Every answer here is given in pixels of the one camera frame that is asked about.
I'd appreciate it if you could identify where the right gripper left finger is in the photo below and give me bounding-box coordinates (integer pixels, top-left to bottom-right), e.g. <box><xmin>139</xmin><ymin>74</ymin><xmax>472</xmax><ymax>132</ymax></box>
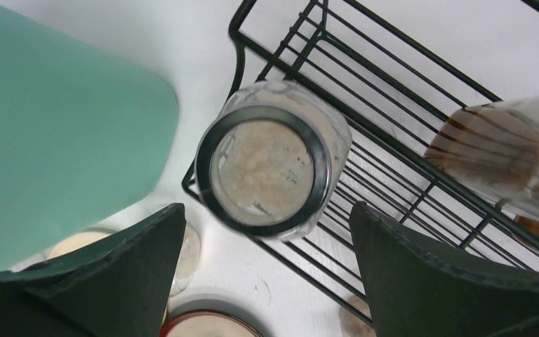
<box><xmin>0</xmin><ymin>203</ymin><xmax>186</xmax><ymax>336</ymax></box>

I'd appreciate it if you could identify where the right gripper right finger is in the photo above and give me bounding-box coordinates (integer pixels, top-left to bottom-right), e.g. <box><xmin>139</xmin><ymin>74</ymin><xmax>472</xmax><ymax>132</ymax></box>
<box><xmin>348</xmin><ymin>202</ymin><xmax>539</xmax><ymax>336</ymax></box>

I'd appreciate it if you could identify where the glass jar with rice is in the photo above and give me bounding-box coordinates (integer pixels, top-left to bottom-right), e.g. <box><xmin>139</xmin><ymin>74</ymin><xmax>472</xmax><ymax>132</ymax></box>
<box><xmin>46</xmin><ymin>222</ymin><xmax>201</xmax><ymax>298</ymax></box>

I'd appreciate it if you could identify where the gold spout oil bottle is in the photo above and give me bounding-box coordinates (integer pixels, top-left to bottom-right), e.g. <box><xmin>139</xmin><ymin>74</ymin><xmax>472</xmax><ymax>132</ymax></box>
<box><xmin>424</xmin><ymin>96</ymin><xmax>539</xmax><ymax>220</ymax></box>

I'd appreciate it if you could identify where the glass jar with grains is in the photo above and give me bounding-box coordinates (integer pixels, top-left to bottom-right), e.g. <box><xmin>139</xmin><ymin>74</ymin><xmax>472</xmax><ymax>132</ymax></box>
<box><xmin>194</xmin><ymin>80</ymin><xmax>352</xmax><ymax>241</ymax></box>

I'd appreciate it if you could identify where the pink lid spice shaker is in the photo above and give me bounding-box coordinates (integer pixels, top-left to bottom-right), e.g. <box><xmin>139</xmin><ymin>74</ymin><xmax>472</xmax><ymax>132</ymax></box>
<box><xmin>338</xmin><ymin>296</ymin><xmax>376</xmax><ymax>337</ymax></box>

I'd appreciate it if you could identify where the red rimmed plate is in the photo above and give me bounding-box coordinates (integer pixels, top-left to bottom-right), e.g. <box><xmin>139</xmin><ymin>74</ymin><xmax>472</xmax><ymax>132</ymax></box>
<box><xmin>159</xmin><ymin>310</ymin><xmax>262</xmax><ymax>337</ymax></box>

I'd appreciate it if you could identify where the green plastic bin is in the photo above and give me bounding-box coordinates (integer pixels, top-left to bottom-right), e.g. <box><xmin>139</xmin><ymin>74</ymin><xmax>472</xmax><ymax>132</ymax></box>
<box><xmin>0</xmin><ymin>6</ymin><xmax>178</xmax><ymax>271</ymax></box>

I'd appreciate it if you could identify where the black wire rack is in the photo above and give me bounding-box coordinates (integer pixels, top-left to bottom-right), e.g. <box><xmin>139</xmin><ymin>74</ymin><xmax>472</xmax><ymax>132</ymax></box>
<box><xmin>181</xmin><ymin>0</ymin><xmax>539</xmax><ymax>329</ymax></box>

